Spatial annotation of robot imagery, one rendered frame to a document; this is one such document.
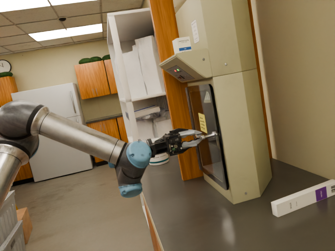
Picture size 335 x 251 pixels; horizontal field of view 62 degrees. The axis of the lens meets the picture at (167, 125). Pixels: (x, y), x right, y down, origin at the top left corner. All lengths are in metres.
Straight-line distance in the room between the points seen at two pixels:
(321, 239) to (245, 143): 0.38
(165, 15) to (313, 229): 1.02
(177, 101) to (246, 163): 0.46
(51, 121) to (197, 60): 0.50
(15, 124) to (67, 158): 5.09
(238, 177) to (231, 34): 0.51
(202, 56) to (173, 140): 0.31
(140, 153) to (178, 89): 0.58
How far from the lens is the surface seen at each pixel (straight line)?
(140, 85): 2.32
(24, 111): 0.90
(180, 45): 1.05
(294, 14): 1.31
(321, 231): 0.93
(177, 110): 1.33
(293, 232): 0.92
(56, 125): 0.87
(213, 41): 1.00
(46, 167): 6.09
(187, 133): 1.05
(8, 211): 3.16
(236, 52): 1.03
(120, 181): 0.94
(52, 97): 5.89
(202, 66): 0.97
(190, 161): 1.38
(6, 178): 0.95
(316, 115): 1.28
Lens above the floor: 1.41
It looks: 8 degrees down
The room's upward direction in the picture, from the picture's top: 11 degrees counter-clockwise
